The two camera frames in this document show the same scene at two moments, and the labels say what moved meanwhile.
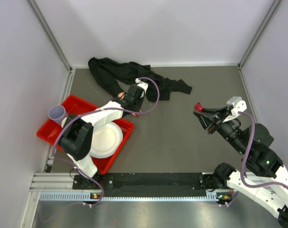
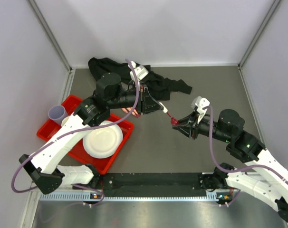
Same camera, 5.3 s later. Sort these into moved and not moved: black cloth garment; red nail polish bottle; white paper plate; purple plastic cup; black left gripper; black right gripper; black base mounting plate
Moved: black right gripper; black left gripper; red nail polish bottle
Not moved: white paper plate; black cloth garment; black base mounting plate; purple plastic cup
